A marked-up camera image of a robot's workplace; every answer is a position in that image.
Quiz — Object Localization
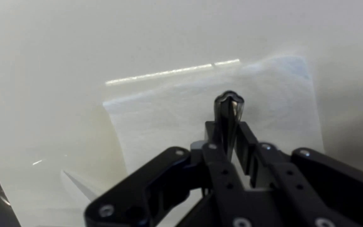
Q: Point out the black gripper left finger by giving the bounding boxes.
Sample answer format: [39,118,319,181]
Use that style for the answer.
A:
[83,119,283,227]

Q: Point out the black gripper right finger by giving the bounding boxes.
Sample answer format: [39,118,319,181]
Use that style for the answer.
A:
[236,121,363,227]

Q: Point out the dark metal spoon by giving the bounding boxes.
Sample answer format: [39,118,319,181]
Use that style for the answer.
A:
[213,89,244,161]

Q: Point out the clear plastic bag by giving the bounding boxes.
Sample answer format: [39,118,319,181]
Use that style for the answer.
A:
[102,54,325,177]

